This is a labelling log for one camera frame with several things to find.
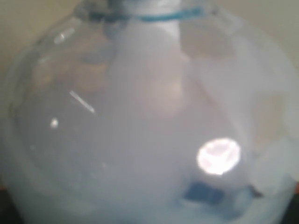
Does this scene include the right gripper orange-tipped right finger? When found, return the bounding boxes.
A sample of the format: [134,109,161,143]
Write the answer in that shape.
[280,183,299,224]

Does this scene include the blue lotion pump bottle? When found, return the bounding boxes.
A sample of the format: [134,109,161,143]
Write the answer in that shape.
[0,0,299,224]

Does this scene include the right gripper orange-tipped left finger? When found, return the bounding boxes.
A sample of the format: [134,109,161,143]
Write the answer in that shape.
[0,187,23,224]

